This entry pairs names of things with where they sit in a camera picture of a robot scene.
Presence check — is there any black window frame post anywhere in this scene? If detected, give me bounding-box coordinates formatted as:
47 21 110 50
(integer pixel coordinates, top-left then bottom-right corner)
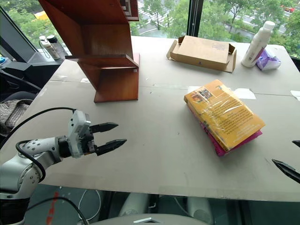
187 0 203 38

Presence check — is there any brown wooden bookshelf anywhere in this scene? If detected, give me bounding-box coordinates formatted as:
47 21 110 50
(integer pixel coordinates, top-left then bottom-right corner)
38 0 141 103

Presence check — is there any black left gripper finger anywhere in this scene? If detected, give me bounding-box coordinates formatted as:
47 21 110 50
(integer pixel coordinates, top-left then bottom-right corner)
89 122 119 134
95 139 128 157

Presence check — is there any purple white tissue pack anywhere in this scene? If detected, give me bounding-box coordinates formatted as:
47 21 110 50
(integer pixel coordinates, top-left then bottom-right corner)
255 46 281 71

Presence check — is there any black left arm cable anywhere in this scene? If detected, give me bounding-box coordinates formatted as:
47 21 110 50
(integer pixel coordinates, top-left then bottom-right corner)
0 107 77 184

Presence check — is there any brown cardboard box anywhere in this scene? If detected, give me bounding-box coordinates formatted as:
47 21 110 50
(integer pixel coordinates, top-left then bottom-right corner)
166 35 237 73

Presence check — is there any yellow plastic-wrapped book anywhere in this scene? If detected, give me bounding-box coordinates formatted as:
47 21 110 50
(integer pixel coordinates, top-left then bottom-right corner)
183 79 266 151

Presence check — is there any pink book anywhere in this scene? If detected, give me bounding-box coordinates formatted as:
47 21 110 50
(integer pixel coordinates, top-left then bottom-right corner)
186 103 263 157

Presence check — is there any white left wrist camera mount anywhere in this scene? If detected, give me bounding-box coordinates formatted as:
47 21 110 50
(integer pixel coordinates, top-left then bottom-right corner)
67 110 91 158

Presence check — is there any white cable under table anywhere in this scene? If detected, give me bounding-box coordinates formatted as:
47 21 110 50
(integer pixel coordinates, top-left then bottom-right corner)
78 188 102 221

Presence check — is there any white plastic bottle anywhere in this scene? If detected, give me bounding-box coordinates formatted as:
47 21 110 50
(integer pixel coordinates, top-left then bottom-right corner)
241 21 276 68

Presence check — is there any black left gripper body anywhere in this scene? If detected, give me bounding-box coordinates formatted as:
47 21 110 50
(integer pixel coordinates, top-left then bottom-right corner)
83 127 98 156

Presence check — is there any checkered cloth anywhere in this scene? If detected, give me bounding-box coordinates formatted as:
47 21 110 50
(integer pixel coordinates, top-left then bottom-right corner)
0 99 33 136

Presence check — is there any white tape patch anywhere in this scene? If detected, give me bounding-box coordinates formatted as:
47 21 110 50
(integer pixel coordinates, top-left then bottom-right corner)
234 88 256 100

